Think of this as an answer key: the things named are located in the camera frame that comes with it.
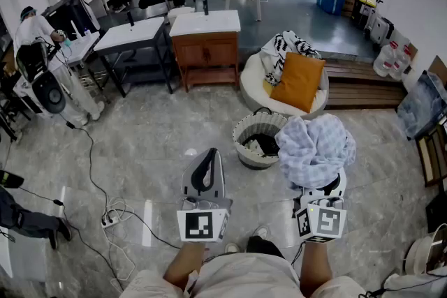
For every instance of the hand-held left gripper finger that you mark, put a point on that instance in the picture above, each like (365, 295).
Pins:
(186, 181)
(219, 181)

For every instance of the wooden picture frame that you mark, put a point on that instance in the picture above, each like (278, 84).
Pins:
(424, 157)

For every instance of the black object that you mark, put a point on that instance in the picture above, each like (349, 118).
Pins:
(267, 144)

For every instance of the white plates in rack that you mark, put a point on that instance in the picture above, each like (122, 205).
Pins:
(419, 251)

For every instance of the white suitcase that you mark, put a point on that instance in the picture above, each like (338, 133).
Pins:
(380, 29)

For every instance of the black cabinet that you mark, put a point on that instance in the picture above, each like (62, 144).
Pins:
(75, 15)

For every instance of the white power strip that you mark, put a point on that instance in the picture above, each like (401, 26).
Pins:
(110, 221)

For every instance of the orange cushion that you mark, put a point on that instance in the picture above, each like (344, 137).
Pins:
(298, 82)

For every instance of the white grey woven laundry basket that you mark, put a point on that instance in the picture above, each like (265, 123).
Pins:
(249, 158)

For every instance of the yellow cushion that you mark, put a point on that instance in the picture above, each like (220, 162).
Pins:
(268, 87)

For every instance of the person's white shirt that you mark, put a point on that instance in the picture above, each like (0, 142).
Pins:
(244, 277)

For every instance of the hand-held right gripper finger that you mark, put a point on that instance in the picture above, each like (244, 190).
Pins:
(342, 185)

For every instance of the person's right forearm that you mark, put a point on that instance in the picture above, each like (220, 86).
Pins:
(314, 268)

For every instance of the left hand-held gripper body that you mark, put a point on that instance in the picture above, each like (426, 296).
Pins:
(197, 225)

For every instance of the wooden step platform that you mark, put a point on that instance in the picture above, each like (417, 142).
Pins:
(363, 89)

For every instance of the black frame washbasin stand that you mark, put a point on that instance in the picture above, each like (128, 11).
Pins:
(129, 35)

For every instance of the person's black trousers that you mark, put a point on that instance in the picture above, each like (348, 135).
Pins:
(263, 246)

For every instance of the yellow box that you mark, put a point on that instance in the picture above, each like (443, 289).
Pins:
(365, 7)

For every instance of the cardboard box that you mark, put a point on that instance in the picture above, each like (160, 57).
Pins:
(348, 5)

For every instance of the small white side table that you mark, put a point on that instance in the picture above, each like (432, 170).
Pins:
(78, 50)

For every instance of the person's left forearm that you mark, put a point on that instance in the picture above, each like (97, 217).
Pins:
(185, 265)

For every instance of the white bean bag chair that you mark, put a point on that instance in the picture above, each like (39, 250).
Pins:
(253, 87)

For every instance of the light blue checked clothes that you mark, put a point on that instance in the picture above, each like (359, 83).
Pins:
(314, 146)

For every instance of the wooden vanity cabinet white basin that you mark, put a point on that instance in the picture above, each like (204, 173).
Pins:
(206, 52)

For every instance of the blue grey painting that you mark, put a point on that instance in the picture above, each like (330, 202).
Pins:
(424, 104)

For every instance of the person's white shoe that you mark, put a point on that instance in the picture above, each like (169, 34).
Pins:
(232, 247)
(262, 232)

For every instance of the white padded stool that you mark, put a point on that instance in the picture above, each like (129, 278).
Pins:
(179, 14)

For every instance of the clear water jug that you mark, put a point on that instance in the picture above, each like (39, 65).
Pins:
(401, 64)
(384, 61)

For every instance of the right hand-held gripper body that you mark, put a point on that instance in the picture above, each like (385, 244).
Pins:
(328, 221)

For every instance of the black white patterned blanket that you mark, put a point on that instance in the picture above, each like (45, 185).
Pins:
(274, 61)

